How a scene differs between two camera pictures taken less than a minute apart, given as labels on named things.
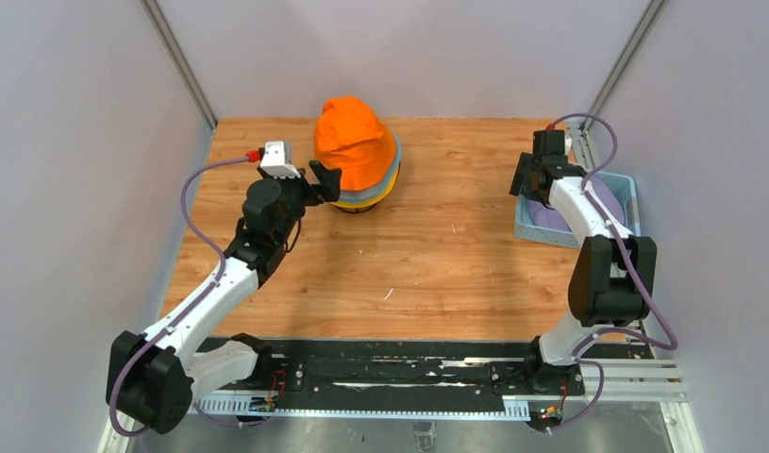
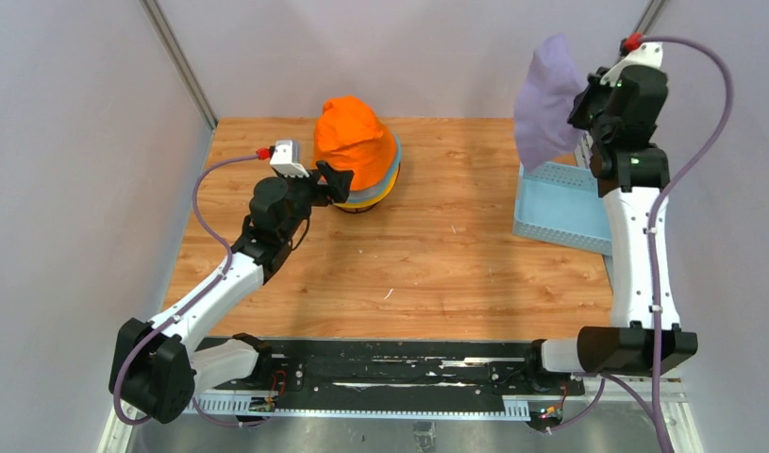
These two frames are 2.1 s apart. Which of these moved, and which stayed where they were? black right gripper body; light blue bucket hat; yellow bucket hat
Moved: black right gripper body
Stayed: yellow bucket hat; light blue bucket hat
